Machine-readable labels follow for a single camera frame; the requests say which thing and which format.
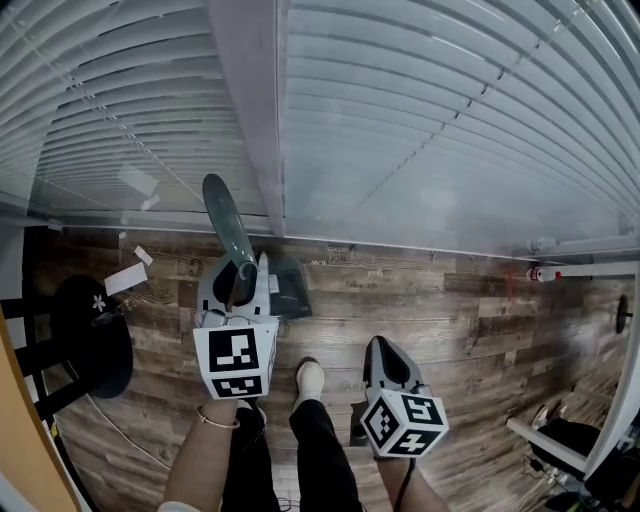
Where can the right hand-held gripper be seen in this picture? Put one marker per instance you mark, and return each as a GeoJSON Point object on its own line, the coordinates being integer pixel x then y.
{"type": "Point", "coordinates": [405, 425]}

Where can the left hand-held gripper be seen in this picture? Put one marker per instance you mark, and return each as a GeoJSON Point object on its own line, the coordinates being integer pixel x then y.
{"type": "Point", "coordinates": [232, 350]}

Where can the person's right forearm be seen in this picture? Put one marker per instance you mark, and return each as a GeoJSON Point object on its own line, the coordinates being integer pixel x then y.
{"type": "Point", "coordinates": [430, 490]}

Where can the person's left forearm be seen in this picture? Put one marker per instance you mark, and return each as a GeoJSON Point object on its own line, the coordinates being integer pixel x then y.
{"type": "Point", "coordinates": [200, 460]}

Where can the person's white right shoe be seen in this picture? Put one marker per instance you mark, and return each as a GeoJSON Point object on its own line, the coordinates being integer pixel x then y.
{"type": "Point", "coordinates": [309, 380]}

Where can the small white paper strip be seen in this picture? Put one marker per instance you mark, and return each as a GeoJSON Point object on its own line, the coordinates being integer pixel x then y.
{"type": "Point", "coordinates": [143, 255]}

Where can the white paper sheet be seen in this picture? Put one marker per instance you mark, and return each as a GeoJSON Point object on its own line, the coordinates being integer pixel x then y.
{"type": "Point", "coordinates": [125, 280]}

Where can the person's right leg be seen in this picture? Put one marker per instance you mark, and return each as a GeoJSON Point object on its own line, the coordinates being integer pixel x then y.
{"type": "Point", "coordinates": [320, 460]}

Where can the person's leg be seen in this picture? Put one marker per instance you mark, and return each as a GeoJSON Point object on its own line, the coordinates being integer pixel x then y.
{"type": "Point", "coordinates": [320, 460]}
{"type": "Point", "coordinates": [247, 465]}

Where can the black table base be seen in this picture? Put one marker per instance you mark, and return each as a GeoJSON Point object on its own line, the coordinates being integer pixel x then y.
{"type": "Point", "coordinates": [95, 340]}

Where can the white shoe under desk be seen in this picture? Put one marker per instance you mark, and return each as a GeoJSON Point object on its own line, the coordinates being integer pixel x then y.
{"type": "Point", "coordinates": [542, 417]}

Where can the person's left leg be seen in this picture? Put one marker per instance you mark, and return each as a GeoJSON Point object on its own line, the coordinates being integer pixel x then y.
{"type": "Point", "coordinates": [247, 465]}

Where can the red and white bottle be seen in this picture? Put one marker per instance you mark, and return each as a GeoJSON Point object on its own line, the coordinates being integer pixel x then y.
{"type": "Point", "coordinates": [542, 275]}

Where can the black bag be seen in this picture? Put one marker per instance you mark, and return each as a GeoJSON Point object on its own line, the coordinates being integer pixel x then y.
{"type": "Point", "coordinates": [565, 440]}

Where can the person's white shirt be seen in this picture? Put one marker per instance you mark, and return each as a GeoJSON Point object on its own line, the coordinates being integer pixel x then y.
{"type": "Point", "coordinates": [180, 506]}

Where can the grey window blinds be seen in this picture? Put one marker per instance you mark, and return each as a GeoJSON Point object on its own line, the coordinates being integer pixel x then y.
{"type": "Point", "coordinates": [450, 125]}
{"type": "Point", "coordinates": [125, 100]}

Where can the white desk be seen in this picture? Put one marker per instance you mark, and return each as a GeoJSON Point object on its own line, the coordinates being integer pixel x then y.
{"type": "Point", "coordinates": [615, 400]}

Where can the black round disc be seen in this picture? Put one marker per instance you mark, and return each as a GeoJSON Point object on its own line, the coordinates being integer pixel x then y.
{"type": "Point", "coordinates": [622, 315]}

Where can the round wooden table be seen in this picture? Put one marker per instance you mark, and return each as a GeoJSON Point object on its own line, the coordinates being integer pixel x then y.
{"type": "Point", "coordinates": [25, 425]}

